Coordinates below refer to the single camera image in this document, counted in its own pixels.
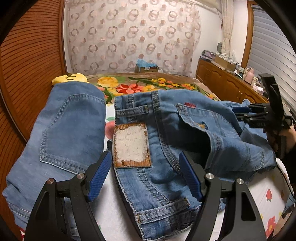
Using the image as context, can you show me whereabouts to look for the blue denim jeans with patch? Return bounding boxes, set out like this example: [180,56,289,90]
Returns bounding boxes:
[113,89,276,240]

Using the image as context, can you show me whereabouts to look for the person's right hand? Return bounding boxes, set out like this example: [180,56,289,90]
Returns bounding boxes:
[263,126,295,162]

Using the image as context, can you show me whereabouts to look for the wooden sideboard cabinet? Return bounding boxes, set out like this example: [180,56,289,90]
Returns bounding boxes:
[196,58,268,103]

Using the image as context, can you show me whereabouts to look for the pink bottle on cabinet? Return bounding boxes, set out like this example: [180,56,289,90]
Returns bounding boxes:
[243,68,254,84]

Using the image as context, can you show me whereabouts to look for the white fruit print bed sheet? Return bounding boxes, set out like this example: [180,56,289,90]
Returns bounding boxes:
[18,102,292,241]

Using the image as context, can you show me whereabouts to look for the cardboard box on cabinet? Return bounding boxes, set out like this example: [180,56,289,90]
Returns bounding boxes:
[214,55,238,71]

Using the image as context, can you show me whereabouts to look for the grey window roller shutter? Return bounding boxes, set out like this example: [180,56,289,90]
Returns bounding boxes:
[247,4,296,109]

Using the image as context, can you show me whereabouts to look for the folded light blue jeans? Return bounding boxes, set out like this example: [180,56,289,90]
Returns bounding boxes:
[3,81,106,230]

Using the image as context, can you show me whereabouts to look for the beige lace side curtain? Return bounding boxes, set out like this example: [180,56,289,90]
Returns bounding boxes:
[221,0,234,56]

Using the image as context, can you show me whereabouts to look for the cardboard box with blue cloth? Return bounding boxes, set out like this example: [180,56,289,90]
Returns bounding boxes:
[135,59,159,73]

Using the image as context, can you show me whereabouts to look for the floral orange yellow blanket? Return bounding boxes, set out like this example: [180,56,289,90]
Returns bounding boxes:
[87,73,220,104]

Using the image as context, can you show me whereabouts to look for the yellow plush toy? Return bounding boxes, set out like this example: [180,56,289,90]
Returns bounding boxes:
[52,73,89,86]

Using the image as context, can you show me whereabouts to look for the pink circle pattern curtain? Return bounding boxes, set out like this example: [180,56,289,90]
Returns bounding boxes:
[65,1,201,76]

